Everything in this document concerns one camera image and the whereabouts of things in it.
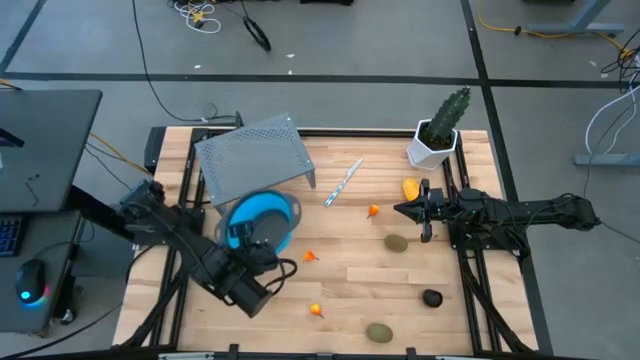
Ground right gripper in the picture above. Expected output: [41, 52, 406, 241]
[393, 178, 454, 244]

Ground yellow mango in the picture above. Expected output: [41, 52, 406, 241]
[402, 177, 421, 202]

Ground green-brown kiwi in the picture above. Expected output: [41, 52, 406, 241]
[383, 233, 409, 254]
[365, 322, 394, 345]

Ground blue collapsible colander bowl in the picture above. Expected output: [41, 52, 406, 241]
[214, 188, 303, 256]

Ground dark avocado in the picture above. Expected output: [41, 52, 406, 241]
[422, 288, 444, 309]

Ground white hexagonal plant pot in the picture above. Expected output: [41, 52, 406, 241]
[405, 118, 460, 171]

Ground grey perforated metal shelf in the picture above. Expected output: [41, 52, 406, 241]
[193, 112, 317, 217]

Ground green cactus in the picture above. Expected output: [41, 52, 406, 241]
[424, 85, 472, 146]

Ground grey desk foot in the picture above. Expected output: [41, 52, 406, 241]
[527, 0, 626, 36]
[573, 152, 640, 167]

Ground black computer desk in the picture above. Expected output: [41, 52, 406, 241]
[0, 209, 84, 335]

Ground black computer mouse blue light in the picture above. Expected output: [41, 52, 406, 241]
[13, 258, 50, 307]

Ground dark grey desk panel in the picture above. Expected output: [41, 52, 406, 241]
[0, 89, 104, 215]

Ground black keyboard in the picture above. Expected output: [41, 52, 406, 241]
[0, 214, 30, 258]

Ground black aluminium table frame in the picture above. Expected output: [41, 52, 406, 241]
[113, 124, 540, 360]

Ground long black floor cable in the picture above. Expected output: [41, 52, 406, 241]
[130, 0, 242, 125]

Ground short yellow cable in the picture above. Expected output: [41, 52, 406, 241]
[88, 132, 152, 176]

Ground white floor cables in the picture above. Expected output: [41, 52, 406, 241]
[584, 82, 640, 156]

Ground black cable loop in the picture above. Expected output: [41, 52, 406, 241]
[241, 14, 273, 53]

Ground long yellow floor cable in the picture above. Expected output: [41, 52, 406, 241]
[477, 0, 635, 57]

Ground white cable coil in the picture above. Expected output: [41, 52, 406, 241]
[169, 0, 223, 35]

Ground black cable bundle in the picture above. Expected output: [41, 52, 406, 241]
[599, 47, 640, 96]

